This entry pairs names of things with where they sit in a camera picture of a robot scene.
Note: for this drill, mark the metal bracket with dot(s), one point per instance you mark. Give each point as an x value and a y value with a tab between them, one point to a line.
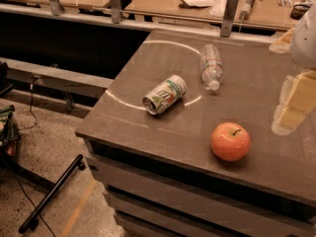
56	8
116	12
228	18

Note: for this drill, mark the grey metal rail beam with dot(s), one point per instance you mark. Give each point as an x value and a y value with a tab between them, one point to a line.
56	78

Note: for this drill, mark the black round object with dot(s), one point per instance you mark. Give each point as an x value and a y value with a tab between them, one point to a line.
298	11

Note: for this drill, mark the clear plastic water bottle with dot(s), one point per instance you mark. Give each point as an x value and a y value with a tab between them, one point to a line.
211	69

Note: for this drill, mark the white papers on desk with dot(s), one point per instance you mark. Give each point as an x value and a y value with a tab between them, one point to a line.
215	8

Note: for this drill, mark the dark equipment at left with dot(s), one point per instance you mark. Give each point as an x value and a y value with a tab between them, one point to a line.
9	132

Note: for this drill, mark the grey tool on desk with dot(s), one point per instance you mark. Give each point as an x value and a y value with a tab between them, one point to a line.
246	9

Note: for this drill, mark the black metal bar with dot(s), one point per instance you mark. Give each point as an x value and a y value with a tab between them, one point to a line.
32	220

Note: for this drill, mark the red apple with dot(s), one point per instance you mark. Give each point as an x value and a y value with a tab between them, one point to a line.
230	141

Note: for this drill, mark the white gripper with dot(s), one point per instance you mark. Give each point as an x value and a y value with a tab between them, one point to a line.
305	41

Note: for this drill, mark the metal bracket right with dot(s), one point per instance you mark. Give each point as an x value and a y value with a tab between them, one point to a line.
228	18

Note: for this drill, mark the grey drawer cabinet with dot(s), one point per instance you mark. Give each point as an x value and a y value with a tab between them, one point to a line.
160	173

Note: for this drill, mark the metal bracket left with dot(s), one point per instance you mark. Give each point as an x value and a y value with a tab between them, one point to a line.
56	8

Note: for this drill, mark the metal bracket middle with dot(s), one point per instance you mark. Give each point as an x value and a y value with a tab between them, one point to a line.
116	12

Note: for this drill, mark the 7up soda can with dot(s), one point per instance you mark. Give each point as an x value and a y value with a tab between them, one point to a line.
164	95

